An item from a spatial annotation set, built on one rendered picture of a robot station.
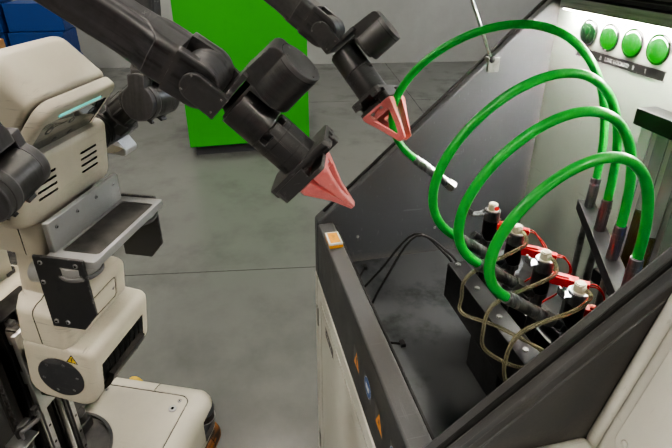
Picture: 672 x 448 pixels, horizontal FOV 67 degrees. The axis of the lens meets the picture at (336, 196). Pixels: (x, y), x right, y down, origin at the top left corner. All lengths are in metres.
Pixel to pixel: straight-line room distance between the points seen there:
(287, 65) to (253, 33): 3.38
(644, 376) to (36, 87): 0.95
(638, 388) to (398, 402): 0.31
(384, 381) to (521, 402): 0.23
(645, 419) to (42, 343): 1.05
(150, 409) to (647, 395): 1.39
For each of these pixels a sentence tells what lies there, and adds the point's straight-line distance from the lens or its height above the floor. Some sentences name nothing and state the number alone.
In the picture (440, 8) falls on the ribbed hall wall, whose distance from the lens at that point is 7.45.
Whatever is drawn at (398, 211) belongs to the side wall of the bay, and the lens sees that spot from 1.25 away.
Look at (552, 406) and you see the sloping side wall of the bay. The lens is 0.72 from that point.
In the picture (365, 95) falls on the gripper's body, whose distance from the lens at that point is 0.93.
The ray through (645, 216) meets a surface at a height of 1.23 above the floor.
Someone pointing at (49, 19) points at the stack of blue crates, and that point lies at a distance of 6.88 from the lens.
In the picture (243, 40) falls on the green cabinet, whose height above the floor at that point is 0.88.
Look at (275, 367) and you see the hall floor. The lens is 2.19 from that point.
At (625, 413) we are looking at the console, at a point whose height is 1.04.
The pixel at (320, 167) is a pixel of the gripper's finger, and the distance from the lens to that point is 0.64.
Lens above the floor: 1.55
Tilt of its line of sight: 27 degrees down
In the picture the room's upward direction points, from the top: straight up
